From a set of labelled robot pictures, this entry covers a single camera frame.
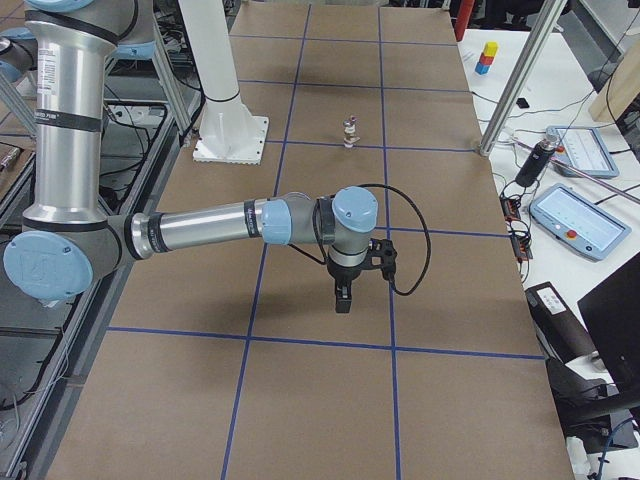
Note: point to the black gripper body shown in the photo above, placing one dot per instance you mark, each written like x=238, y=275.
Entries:
x=343, y=273

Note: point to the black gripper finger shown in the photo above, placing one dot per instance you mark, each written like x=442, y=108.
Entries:
x=343, y=297

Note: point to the orange circuit board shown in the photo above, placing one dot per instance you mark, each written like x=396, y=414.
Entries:
x=518, y=230

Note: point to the black cylindrical device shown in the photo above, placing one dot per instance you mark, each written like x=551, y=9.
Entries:
x=537, y=160

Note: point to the black box with label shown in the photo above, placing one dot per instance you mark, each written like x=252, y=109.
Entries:
x=562, y=335

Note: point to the near teach pendant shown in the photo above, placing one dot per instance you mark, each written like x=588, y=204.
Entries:
x=578, y=223

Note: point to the teach pendant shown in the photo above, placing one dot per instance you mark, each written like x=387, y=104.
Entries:
x=582, y=148
x=578, y=223

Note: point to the black computer monitor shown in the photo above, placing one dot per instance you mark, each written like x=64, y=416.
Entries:
x=611, y=314

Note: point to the stacked coloured toy blocks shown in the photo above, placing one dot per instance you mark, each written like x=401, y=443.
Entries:
x=486, y=58

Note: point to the far teach pendant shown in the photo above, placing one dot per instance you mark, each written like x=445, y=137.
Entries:
x=582, y=148

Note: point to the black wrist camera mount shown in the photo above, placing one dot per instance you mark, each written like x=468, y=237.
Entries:
x=381, y=255

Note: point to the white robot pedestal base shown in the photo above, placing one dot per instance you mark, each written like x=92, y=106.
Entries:
x=228, y=132

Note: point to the aluminium frame post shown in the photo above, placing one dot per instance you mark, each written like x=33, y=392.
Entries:
x=548, y=16

